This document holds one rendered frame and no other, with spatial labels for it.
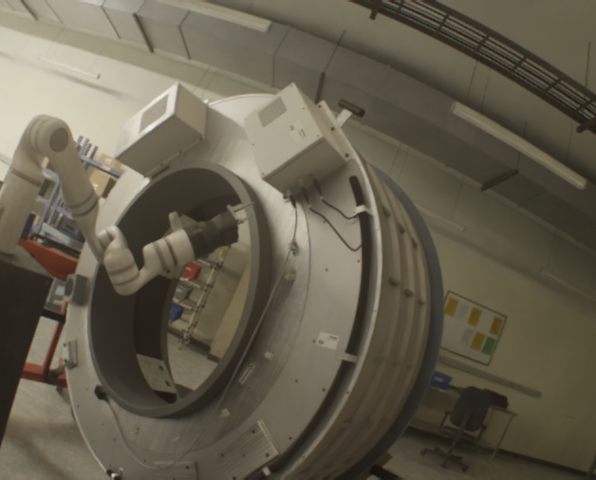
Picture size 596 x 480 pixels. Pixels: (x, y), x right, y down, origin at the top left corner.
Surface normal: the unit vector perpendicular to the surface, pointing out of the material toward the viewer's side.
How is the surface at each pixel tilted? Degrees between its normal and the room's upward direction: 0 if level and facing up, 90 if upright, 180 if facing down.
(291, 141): 90
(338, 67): 90
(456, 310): 90
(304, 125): 90
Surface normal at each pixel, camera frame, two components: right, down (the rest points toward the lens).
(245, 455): -0.56, -0.37
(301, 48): 0.03, -0.14
